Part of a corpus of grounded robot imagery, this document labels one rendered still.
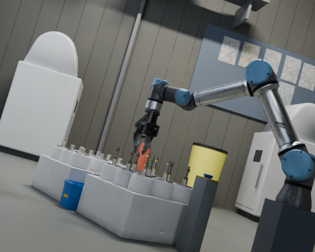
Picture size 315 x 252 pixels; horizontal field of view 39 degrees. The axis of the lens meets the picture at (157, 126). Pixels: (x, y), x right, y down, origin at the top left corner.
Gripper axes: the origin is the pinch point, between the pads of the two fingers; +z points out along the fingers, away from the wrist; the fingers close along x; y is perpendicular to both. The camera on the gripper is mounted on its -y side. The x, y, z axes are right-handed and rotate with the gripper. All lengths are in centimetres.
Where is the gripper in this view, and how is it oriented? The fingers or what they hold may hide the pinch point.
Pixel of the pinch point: (138, 151)
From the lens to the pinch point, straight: 214.6
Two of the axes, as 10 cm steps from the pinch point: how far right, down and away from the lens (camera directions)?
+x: 8.6, 2.8, 4.4
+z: -2.8, 9.6, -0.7
